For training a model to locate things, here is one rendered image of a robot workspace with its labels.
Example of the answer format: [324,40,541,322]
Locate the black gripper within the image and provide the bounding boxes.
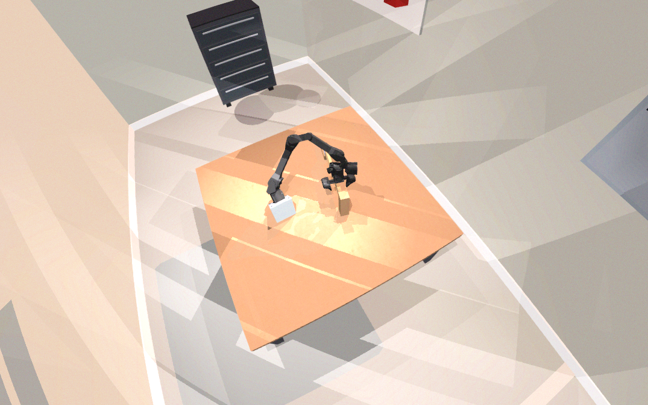
[321,174,356,191]

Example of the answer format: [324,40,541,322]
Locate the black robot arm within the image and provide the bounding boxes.
[266,132,358,203]

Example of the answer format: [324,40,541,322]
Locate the long tan wooden rail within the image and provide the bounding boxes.
[325,152,342,193]

